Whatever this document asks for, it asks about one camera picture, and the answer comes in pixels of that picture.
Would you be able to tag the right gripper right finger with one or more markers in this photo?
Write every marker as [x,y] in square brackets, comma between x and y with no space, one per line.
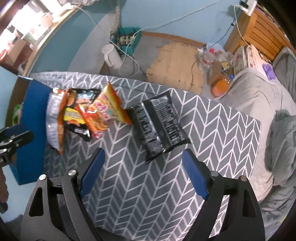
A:
[243,219]

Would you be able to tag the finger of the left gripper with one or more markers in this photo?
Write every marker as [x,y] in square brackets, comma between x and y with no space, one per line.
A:
[13,138]

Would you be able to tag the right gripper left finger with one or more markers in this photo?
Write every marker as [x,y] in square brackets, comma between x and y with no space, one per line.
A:
[42,219]

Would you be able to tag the black yellow noodle snack bag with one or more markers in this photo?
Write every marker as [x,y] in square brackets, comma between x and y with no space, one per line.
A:
[73,121]

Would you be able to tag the orange fries snack bag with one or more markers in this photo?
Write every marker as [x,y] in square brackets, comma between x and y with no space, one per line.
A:
[103,111]

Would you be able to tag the green snack bag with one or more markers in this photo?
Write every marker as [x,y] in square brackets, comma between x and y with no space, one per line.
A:
[17,113]

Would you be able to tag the blue cardboard box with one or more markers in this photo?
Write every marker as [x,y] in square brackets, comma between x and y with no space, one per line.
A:
[33,96]

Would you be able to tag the white orange snack bag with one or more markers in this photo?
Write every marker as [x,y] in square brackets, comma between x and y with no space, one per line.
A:
[54,118]

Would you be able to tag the grey bed blanket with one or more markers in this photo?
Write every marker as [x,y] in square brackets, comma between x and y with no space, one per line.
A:
[273,104]

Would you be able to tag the white electric kettle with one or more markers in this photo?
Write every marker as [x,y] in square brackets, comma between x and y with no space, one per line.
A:
[111,56]

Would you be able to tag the orange juice bottle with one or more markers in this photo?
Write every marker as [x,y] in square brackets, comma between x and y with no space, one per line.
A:
[221,86]

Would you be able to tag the teal plastic crate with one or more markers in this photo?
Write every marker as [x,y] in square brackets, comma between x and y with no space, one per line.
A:
[127,31]

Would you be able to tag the white power strip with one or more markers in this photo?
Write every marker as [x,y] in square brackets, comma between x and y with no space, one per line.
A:
[123,41]

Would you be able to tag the purple small object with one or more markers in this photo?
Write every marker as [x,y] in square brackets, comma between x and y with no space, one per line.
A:
[269,72]

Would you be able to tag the clear water bottle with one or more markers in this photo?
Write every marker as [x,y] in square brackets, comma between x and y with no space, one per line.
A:
[207,59]

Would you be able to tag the brown cardboard floor sheet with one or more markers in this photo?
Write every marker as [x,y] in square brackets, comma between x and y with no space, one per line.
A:
[176,66]

